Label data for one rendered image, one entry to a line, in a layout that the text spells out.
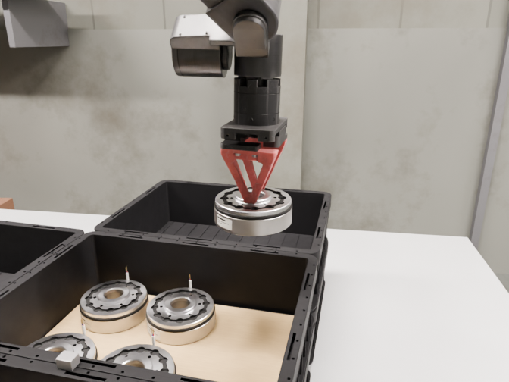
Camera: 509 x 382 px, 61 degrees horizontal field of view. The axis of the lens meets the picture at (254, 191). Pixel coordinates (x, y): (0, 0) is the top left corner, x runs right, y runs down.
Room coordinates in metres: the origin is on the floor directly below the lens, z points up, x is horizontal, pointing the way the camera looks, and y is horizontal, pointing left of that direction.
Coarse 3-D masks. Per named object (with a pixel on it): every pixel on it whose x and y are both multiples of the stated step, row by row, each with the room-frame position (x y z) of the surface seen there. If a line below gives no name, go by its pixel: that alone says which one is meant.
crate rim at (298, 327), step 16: (80, 240) 0.64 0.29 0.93; (128, 240) 0.65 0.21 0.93; (144, 240) 0.65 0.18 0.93; (160, 240) 0.64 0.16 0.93; (176, 240) 0.64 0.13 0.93; (64, 256) 0.60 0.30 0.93; (272, 256) 0.60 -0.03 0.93; (288, 256) 0.59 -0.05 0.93; (304, 256) 0.59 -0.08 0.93; (32, 272) 0.54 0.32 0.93; (16, 288) 0.50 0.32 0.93; (304, 304) 0.46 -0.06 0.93; (304, 320) 0.43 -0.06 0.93; (304, 336) 0.43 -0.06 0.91; (0, 352) 0.37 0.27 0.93; (16, 352) 0.37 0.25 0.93; (32, 352) 0.37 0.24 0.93; (48, 352) 0.37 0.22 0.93; (288, 352) 0.37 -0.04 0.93; (96, 368) 0.35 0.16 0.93; (112, 368) 0.35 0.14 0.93; (128, 368) 0.35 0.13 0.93; (144, 368) 0.35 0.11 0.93; (288, 368) 0.35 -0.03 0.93
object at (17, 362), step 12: (0, 360) 0.36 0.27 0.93; (12, 360) 0.36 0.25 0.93; (24, 360) 0.36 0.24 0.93; (36, 360) 0.36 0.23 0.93; (24, 372) 0.35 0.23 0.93; (36, 372) 0.35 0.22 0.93; (48, 372) 0.34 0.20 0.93; (60, 372) 0.34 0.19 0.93; (72, 372) 0.34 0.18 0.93; (84, 372) 0.34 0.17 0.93; (96, 372) 0.34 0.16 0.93
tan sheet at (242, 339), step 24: (72, 312) 0.59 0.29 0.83; (216, 312) 0.59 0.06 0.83; (240, 312) 0.59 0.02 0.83; (264, 312) 0.59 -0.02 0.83; (96, 336) 0.53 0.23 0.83; (120, 336) 0.53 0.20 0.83; (144, 336) 0.53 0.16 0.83; (216, 336) 0.53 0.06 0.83; (240, 336) 0.53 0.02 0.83; (264, 336) 0.53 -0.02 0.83; (288, 336) 0.53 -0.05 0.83; (192, 360) 0.48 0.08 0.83; (216, 360) 0.48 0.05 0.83; (240, 360) 0.48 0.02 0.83; (264, 360) 0.48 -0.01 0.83
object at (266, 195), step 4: (264, 192) 0.54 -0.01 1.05; (268, 192) 0.54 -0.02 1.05; (236, 196) 0.53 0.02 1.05; (240, 196) 0.53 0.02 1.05; (264, 196) 0.53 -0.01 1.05; (268, 196) 0.53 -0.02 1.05; (236, 200) 0.52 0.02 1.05; (240, 200) 0.52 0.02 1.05; (260, 200) 0.51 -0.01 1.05; (264, 200) 0.52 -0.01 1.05; (268, 200) 0.52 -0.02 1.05; (248, 204) 0.51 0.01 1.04; (252, 204) 0.51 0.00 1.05; (256, 204) 0.51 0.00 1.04
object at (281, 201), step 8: (224, 192) 0.56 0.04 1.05; (232, 192) 0.56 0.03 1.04; (272, 192) 0.56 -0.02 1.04; (280, 192) 0.56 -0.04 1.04; (216, 200) 0.52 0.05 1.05; (224, 200) 0.53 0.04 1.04; (232, 200) 0.53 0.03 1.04; (272, 200) 0.53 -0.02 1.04; (280, 200) 0.54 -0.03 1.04; (288, 200) 0.53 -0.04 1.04; (224, 208) 0.50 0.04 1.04; (232, 208) 0.50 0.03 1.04; (240, 208) 0.50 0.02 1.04; (248, 208) 0.50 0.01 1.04; (256, 208) 0.50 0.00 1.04; (264, 208) 0.50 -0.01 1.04; (272, 208) 0.50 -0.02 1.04; (280, 208) 0.50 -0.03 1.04; (248, 216) 0.49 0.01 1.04; (256, 216) 0.49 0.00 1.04
